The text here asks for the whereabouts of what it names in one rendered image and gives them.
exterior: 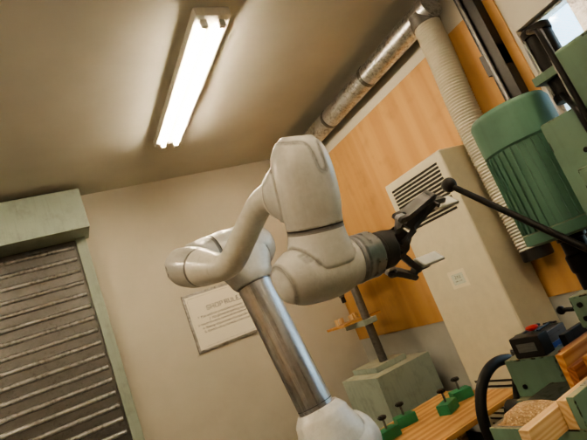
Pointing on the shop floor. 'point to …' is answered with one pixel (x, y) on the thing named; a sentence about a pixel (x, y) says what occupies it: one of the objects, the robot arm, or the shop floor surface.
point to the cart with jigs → (442, 415)
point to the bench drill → (387, 373)
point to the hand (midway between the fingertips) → (443, 229)
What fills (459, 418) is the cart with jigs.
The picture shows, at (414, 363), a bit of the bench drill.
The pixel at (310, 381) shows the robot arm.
